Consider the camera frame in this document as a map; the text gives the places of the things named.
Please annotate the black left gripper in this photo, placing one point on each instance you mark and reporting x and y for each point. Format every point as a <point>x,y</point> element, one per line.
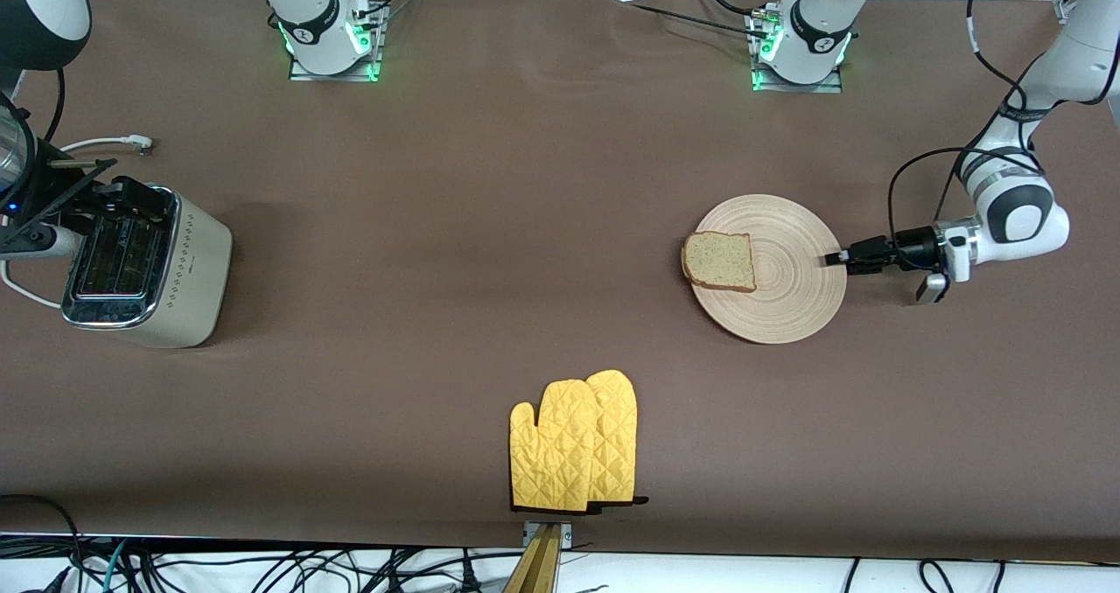
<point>914,247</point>

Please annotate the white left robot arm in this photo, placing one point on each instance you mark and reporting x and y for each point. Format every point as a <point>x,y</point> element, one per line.
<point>1019,217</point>

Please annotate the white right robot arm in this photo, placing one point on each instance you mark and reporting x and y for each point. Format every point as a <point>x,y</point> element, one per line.
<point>311,16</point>

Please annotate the aluminium frame profile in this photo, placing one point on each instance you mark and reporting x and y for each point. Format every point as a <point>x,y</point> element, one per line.
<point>1063,7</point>

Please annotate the wooden bar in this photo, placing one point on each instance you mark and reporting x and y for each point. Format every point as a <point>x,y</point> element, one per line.
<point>535,571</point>

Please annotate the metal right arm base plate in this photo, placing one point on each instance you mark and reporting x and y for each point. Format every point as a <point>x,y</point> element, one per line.
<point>302,73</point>

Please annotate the round wooden ringed plate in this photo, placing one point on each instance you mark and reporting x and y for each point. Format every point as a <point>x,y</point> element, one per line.
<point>787,287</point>

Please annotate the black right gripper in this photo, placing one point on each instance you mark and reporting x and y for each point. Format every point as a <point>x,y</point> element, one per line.
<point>63,201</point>

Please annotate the brown bread slice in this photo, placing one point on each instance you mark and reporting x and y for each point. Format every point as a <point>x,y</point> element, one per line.
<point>719,261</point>

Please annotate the metal clamp bracket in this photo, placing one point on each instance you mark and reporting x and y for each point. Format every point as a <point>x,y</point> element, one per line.
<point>564,533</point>

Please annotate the yellow quilted oven mitt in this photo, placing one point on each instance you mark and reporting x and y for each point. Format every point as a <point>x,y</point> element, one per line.
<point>617,436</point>
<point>551,453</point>

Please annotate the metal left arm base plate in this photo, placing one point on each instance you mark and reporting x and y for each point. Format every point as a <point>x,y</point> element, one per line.
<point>831,86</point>

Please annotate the cream and chrome two-slot toaster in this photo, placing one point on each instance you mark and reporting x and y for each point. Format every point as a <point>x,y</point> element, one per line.
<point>197,269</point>

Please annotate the brown table cover sheet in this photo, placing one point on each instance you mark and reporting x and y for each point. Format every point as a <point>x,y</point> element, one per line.
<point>525,138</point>

